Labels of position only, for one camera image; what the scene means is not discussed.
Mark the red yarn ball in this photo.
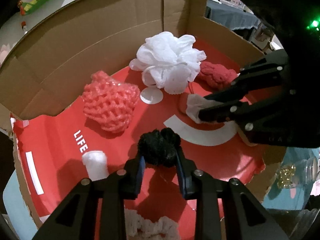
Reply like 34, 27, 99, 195
196, 61, 238, 92

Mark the white cloth piece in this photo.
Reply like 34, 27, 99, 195
185, 94, 222, 124

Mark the small white foam piece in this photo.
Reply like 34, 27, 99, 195
82, 151, 109, 181

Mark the white mesh bath pouf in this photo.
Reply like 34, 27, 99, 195
129, 31, 207, 94

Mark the black pom pom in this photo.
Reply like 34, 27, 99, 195
137, 127, 182, 167

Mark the red foam net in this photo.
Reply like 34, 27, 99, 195
82, 70, 140, 133

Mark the light blue table cloth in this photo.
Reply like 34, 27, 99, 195
3, 141, 319, 239

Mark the glass jar gold lid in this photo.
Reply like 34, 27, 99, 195
277, 157, 318, 189

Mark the dark grey covered table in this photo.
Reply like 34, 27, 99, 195
204, 0, 260, 30

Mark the cardboard box red inside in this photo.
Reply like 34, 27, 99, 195
0, 0, 288, 240

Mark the pale pink plush toy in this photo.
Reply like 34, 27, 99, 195
0, 44, 11, 65

